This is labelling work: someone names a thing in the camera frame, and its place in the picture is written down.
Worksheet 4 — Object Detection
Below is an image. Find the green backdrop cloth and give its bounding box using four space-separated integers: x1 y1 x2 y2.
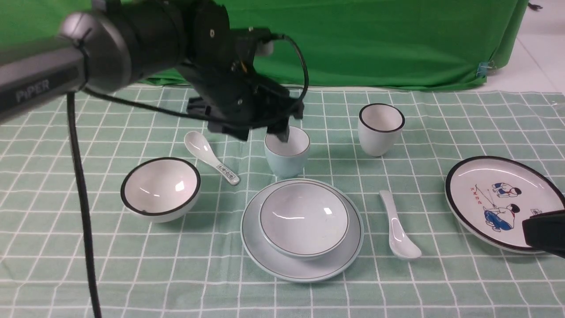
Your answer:
1 0 529 92

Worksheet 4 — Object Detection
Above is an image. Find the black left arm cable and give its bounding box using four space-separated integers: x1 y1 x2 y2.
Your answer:
66 33 309 318

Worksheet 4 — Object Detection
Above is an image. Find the pale green cup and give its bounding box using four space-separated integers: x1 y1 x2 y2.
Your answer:
264 126 311 178

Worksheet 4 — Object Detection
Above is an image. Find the pale green plate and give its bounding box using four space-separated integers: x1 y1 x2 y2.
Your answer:
240 178 365 283

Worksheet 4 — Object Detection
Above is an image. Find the white spoon patterned handle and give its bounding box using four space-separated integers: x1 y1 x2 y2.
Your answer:
184 131 240 186

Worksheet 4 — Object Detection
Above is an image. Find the blue clip on backdrop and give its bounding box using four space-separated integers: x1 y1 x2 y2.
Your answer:
475 62 491 78

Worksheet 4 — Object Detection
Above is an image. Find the white cup black rim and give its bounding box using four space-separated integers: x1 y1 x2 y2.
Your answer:
358 103 406 157

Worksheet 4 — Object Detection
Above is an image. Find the green checkered tablecloth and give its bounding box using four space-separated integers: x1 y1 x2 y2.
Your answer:
0 86 565 318

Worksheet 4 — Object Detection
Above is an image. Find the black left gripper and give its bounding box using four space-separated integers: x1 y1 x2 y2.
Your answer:
177 28 305 143

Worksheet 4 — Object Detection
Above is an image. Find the pale green bowl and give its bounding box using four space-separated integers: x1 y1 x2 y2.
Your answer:
258 180 351 258

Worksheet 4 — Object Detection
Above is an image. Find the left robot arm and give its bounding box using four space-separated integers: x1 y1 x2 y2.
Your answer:
0 0 309 142

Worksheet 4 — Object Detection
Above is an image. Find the white bowl black rim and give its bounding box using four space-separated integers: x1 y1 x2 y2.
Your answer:
120 157 202 223

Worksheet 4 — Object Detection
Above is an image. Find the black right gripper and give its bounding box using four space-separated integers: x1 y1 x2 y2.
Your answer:
522 210 565 258

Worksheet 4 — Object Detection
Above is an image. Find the plain white spoon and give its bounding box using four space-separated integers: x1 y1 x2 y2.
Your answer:
379 190 422 261

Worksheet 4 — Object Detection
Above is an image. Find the white illustrated plate black rim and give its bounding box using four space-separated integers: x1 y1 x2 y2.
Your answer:
444 156 565 255

